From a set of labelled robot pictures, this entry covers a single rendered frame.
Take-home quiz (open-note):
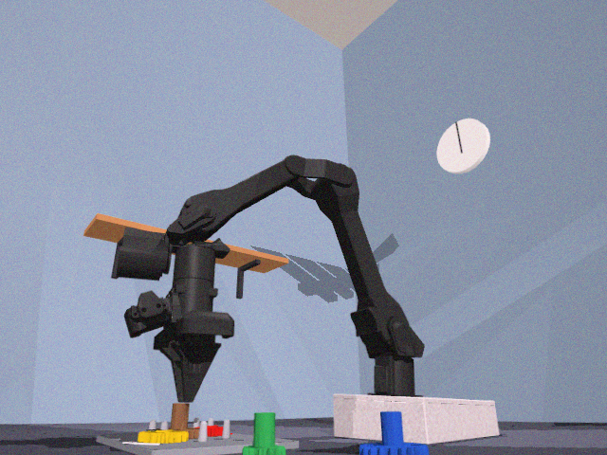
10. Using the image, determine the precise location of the red gear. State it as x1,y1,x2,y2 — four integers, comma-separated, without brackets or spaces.
207,426,223,437

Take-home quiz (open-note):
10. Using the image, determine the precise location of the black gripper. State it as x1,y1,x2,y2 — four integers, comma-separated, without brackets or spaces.
154,278,234,403

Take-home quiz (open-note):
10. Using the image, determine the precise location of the brown gear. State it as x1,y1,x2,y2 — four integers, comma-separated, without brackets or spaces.
168,403,200,439

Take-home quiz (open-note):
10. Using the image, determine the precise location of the yellow gear with black stripe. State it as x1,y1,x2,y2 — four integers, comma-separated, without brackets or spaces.
138,429,189,444

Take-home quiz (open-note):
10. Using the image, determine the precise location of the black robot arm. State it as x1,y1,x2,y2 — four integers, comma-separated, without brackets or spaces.
116,155,425,398

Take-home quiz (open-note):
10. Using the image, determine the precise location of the blue gear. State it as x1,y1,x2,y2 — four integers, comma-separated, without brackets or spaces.
359,411,429,455

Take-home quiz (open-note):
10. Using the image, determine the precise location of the green gear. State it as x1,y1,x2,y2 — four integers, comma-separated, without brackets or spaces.
242,412,285,455

